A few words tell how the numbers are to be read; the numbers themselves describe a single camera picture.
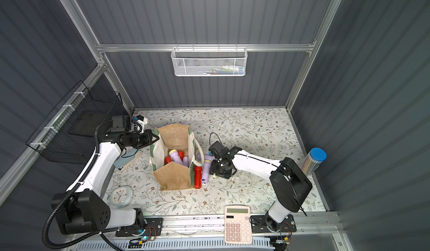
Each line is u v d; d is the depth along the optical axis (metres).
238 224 0.72
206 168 0.88
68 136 0.70
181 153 0.94
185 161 0.91
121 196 0.80
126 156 0.66
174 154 0.89
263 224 0.73
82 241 0.43
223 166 0.62
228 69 0.92
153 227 0.72
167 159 0.87
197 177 0.86
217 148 0.69
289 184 0.47
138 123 0.72
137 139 0.69
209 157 0.93
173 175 0.82
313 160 0.75
